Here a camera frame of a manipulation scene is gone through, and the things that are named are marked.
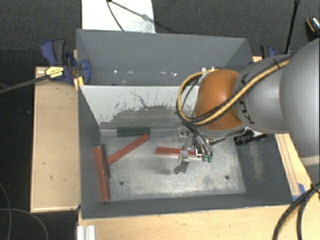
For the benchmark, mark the grey metal bin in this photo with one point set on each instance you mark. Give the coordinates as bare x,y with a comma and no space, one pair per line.
155,181

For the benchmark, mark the dark green flat block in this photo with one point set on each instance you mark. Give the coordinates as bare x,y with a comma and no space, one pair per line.
133,131

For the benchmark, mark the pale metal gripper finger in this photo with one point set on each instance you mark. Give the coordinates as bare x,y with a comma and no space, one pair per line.
183,162
184,132

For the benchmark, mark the red-brown flat block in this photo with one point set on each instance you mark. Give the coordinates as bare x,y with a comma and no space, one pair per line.
127,149
102,176
167,151

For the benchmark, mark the black cylinder on white bracket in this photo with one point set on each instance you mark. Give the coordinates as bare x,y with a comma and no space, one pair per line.
243,139

